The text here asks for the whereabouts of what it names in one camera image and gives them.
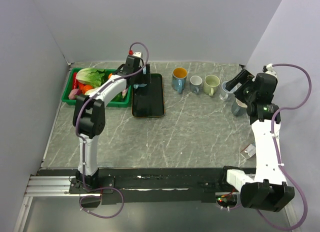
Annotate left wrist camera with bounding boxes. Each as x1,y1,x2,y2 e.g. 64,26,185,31
128,50,143,59

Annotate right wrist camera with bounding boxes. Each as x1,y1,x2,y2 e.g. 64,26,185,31
262,63,278,78

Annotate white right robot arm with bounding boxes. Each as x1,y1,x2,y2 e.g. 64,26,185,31
218,69,295,212

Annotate light blue faceted mug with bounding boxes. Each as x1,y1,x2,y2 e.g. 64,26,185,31
133,67,148,89

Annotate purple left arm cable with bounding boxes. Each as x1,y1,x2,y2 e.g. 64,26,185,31
74,41,150,190

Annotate orange carrot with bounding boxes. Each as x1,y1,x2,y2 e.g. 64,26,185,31
78,83,94,94

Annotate lettuce head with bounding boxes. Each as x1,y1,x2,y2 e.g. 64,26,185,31
75,68,108,88

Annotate red chili pepper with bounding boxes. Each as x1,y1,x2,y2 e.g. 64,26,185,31
72,72,79,90

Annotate lavender blue small mug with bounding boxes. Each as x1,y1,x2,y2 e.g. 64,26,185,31
189,75,203,95

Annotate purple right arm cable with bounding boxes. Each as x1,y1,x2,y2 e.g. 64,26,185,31
257,63,313,232

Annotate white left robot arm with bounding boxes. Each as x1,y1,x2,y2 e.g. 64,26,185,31
72,52,147,193

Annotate white paper tag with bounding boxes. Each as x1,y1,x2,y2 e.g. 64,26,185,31
240,144,256,160

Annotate light green mug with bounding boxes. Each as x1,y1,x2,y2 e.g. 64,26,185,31
203,75,221,97

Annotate dark grey faceted mug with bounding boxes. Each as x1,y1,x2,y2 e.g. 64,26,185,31
231,98,247,117

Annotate purple onion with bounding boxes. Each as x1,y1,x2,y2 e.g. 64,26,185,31
68,88,82,100

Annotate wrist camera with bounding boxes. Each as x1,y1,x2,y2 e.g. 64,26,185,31
128,50,143,59
262,63,278,78

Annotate green plastic bin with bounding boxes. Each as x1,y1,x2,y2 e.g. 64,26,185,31
61,67,133,108

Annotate black tray gold rim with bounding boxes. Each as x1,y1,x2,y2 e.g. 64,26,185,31
131,73,165,118

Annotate blue butterfly mug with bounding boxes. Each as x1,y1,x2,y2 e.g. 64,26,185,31
171,67,188,94

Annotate white grey mug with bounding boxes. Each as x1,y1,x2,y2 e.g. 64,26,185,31
219,81,237,102

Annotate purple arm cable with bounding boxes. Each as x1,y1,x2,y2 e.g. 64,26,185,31
257,63,313,232
74,41,150,190

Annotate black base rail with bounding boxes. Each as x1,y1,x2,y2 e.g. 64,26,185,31
68,167,251,206

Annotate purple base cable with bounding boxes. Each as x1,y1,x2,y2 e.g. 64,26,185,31
79,186,125,219

